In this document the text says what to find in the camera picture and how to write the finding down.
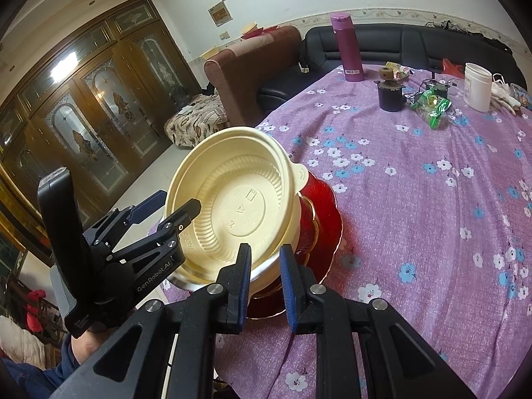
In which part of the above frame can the small red gold-rimmed plate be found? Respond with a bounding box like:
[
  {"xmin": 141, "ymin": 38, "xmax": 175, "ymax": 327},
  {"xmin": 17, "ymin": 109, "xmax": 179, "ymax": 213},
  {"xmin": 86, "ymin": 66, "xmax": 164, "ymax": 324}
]
[{"xmin": 293, "ymin": 168, "xmax": 323, "ymax": 267}]

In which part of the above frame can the black cylindrical container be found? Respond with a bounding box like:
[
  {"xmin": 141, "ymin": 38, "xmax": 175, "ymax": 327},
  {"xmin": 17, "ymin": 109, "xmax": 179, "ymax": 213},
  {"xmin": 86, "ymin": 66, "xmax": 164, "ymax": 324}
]
[{"xmin": 377, "ymin": 80, "xmax": 406, "ymax": 113}]

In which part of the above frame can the person's left forearm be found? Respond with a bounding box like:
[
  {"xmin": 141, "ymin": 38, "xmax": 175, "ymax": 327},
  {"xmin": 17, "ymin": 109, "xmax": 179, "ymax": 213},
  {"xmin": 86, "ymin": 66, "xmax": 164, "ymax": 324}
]
[{"xmin": 0, "ymin": 330, "xmax": 100, "ymax": 399}]

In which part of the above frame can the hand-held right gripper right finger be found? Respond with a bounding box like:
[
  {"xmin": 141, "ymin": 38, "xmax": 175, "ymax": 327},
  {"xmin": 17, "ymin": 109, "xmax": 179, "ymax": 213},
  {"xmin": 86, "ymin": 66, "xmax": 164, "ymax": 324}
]
[{"xmin": 279, "ymin": 244, "xmax": 478, "ymax": 399}]

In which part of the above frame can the patterned cushion stool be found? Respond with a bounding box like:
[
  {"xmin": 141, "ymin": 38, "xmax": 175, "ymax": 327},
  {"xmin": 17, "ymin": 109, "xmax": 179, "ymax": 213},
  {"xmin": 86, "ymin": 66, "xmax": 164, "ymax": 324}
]
[{"xmin": 164, "ymin": 93, "xmax": 231, "ymax": 147}]

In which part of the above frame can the wooden glass-panel cabinet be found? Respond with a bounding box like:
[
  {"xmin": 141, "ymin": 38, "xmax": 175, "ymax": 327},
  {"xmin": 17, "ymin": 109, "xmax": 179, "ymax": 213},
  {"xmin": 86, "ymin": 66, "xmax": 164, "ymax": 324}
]
[{"xmin": 0, "ymin": 0, "xmax": 200, "ymax": 267}]

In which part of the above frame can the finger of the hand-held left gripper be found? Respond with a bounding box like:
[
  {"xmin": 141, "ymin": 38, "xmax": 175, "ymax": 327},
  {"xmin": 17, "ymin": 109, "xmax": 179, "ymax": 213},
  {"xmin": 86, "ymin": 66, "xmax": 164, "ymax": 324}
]
[
  {"xmin": 83, "ymin": 190, "xmax": 168, "ymax": 250},
  {"xmin": 106, "ymin": 199, "xmax": 202, "ymax": 265}
]

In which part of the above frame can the red plastic bag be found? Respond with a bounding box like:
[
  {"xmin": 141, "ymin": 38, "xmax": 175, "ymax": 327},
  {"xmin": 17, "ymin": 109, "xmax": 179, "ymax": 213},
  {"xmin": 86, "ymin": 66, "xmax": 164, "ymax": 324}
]
[{"xmin": 441, "ymin": 58, "xmax": 465, "ymax": 76}]

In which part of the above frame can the brown armchair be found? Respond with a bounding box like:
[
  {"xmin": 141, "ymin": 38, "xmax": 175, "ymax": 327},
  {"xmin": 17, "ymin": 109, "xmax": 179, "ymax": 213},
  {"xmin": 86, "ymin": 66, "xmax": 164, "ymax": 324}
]
[{"xmin": 203, "ymin": 25, "xmax": 303, "ymax": 127}]

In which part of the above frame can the black leather sofa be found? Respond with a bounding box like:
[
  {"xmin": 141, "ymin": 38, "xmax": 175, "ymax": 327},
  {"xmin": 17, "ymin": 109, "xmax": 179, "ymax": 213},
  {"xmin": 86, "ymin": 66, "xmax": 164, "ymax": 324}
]
[{"xmin": 255, "ymin": 23, "xmax": 526, "ymax": 113}]

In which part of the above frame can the large red scalloped plate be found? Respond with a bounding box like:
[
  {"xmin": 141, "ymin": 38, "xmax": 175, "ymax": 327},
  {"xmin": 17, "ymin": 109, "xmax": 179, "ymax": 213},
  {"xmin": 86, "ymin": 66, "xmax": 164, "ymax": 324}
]
[{"xmin": 245, "ymin": 166, "xmax": 345, "ymax": 321}]

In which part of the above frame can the white plastic jar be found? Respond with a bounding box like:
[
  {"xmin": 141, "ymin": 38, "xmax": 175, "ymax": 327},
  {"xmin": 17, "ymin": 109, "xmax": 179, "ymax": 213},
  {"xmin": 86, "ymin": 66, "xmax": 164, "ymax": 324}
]
[{"xmin": 463, "ymin": 62, "xmax": 494, "ymax": 113}]

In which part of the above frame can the white glove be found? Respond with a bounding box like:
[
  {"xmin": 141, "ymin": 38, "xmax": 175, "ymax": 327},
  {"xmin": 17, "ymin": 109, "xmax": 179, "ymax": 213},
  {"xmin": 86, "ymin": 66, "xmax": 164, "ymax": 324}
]
[{"xmin": 490, "ymin": 81, "xmax": 522, "ymax": 112}]

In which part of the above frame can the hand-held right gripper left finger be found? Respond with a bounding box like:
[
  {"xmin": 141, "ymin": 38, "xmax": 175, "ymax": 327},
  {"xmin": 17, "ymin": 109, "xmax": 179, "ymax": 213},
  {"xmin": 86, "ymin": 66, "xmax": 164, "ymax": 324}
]
[{"xmin": 50, "ymin": 243, "xmax": 253, "ymax": 399}]

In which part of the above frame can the green plastic packet bundle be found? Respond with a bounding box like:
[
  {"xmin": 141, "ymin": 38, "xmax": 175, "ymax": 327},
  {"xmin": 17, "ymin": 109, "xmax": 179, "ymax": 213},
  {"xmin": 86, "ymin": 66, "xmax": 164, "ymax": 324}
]
[{"xmin": 411, "ymin": 89, "xmax": 453, "ymax": 129}]

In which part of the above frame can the red cloth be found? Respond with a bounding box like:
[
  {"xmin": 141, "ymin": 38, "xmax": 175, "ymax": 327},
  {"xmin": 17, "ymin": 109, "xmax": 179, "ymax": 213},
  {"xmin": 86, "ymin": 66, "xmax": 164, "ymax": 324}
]
[{"xmin": 26, "ymin": 290, "xmax": 47, "ymax": 321}]

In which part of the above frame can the yellow wall plaque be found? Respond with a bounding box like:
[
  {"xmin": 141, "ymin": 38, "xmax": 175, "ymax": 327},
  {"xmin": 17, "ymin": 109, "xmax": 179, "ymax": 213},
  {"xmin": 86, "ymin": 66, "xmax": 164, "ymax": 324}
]
[{"xmin": 208, "ymin": 2, "xmax": 232, "ymax": 28}]

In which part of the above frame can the white foam bowl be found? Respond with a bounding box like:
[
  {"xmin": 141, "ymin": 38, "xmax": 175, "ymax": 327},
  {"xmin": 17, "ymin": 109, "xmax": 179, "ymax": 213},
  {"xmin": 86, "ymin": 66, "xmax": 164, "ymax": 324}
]
[{"xmin": 168, "ymin": 258, "xmax": 271, "ymax": 294}]

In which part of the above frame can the purple floral tablecloth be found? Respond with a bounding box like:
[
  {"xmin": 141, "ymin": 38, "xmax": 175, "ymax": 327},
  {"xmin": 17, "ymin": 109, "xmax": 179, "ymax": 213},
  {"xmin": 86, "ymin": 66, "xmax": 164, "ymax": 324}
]
[{"xmin": 147, "ymin": 64, "xmax": 532, "ymax": 399}]

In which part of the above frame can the purple thermos bottle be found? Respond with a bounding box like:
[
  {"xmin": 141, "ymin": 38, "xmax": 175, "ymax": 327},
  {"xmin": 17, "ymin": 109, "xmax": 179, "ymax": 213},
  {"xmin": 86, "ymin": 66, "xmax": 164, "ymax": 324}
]
[{"xmin": 330, "ymin": 12, "xmax": 365, "ymax": 83}]

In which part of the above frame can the white padded cloth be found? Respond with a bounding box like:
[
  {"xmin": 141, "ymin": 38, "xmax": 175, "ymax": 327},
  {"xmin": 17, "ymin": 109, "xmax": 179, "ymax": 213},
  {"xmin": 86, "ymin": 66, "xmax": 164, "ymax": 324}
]
[{"xmin": 0, "ymin": 315, "xmax": 46, "ymax": 368}]

